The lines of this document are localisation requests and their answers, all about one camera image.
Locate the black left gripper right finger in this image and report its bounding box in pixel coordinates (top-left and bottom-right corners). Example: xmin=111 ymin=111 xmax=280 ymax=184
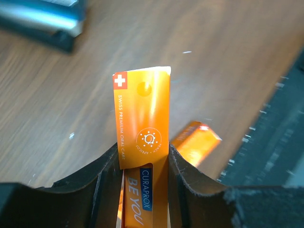
xmin=168 ymin=145 xmax=304 ymax=228

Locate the orange toothpaste box bottom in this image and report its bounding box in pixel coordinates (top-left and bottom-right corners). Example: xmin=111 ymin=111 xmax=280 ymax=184
xmin=171 ymin=121 xmax=222 ymax=168

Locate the three-tier cream shelf rack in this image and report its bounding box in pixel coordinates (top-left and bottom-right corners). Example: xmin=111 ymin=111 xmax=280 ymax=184
xmin=0 ymin=0 xmax=87 ymax=53

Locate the orange toothpaste box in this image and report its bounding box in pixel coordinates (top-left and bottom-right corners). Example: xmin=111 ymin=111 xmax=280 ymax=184
xmin=113 ymin=66 xmax=171 ymax=228
xmin=171 ymin=121 xmax=222 ymax=168

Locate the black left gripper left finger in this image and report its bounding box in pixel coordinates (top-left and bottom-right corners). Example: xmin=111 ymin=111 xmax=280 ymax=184
xmin=0 ymin=144 xmax=123 ymax=228

